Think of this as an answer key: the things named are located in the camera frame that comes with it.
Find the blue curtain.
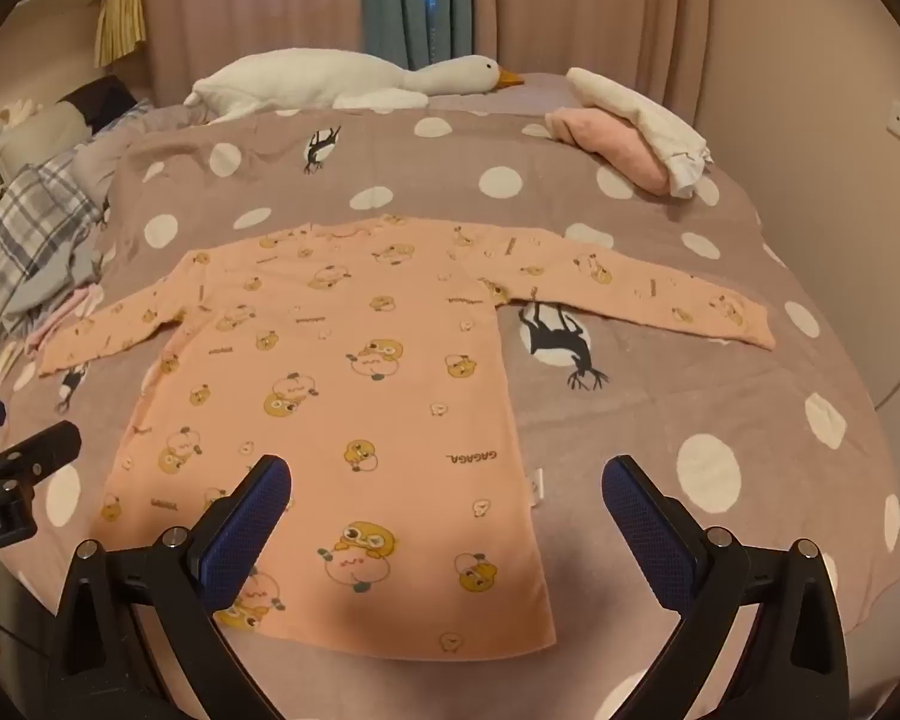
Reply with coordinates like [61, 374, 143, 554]
[360, 0, 477, 72]

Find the dark brown pillow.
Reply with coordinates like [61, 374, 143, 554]
[56, 75, 151, 140]

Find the small white plush toy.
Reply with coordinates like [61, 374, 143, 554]
[0, 97, 42, 143]

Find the grey garment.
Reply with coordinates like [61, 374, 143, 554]
[0, 236, 110, 323]

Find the pink cartoon print shirt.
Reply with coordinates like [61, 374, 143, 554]
[36, 214, 777, 653]

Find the white folded cloth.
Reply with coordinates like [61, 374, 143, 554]
[566, 67, 713, 200]

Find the light pink garment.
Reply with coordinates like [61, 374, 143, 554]
[26, 285, 102, 353]

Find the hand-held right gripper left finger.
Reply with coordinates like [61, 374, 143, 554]
[45, 454, 293, 720]

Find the pink curtain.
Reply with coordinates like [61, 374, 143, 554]
[471, 0, 728, 128]
[139, 0, 368, 102]

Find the white goose plush toy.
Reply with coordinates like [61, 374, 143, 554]
[184, 50, 526, 125]

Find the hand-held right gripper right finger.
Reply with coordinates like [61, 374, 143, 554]
[601, 454, 852, 720]

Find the mauve polka dot blanket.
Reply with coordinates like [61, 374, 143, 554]
[0, 103, 900, 720]

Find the yellow striped hanging cloth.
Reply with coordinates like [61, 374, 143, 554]
[94, 0, 147, 68]

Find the mauve bed sheet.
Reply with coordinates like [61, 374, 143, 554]
[0, 71, 597, 466]

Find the pink folded cloth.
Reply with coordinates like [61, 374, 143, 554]
[546, 106, 672, 196]

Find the plaid cloth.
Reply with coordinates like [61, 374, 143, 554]
[0, 146, 110, 383]

